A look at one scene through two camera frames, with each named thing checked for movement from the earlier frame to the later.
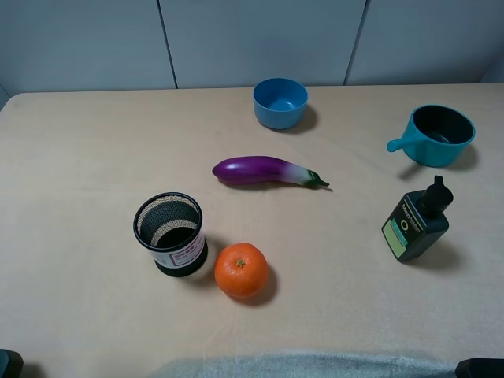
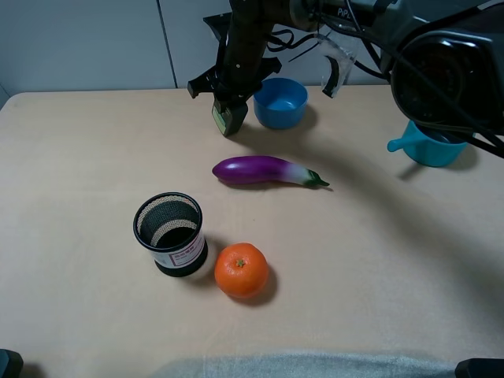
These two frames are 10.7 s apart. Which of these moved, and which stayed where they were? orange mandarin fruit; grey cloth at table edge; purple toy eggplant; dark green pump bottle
Moved: dark green pump bottle
Stayed: purple toy eggplant; orange mandarin fruit; grey cloth at table edge
